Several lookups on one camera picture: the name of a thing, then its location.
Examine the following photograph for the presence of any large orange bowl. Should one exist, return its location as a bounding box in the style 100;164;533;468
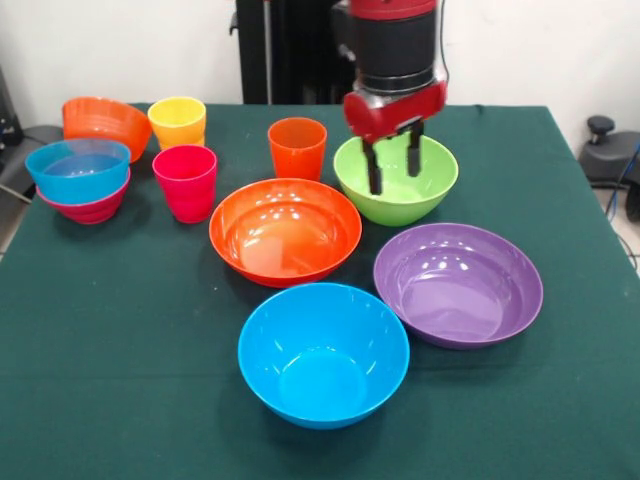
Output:
208;178;364;289

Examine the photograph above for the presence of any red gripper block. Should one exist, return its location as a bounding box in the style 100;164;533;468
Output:
342;79;449;195

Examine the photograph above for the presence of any dark green tablecloth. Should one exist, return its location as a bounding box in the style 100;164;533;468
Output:
0;102;640;480

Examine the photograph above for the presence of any pink bowl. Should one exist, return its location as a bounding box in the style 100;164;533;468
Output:
35;168;133;226

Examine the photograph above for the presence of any green bowl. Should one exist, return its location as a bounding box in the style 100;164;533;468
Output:
333;133;460;227

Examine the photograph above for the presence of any blue cable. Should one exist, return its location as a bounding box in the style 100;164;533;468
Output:
604;144;640;219

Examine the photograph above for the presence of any large blue bowl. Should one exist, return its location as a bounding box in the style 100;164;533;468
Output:
237;282;411;430

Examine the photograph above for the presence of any yellow cup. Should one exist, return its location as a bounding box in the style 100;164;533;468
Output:
147;96;208;152

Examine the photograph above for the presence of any small orange bowl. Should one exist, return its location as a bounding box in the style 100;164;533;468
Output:
61;96;153;164

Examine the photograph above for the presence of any black wall cable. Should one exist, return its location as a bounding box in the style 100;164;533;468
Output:
427;0;451;104

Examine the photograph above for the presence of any purple bowl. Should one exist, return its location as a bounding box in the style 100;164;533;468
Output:
373;222;545;350

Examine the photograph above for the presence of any orange cup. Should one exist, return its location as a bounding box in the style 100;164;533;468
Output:
267;117;329;182

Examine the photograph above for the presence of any dark grey stand base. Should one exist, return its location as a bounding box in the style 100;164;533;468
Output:
578;115;640;224
0;124;66;201

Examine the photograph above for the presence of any small blue bowl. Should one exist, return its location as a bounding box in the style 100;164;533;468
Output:
24;138;133;206

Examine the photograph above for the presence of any pink cup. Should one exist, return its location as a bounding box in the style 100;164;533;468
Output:
151;144;219;224

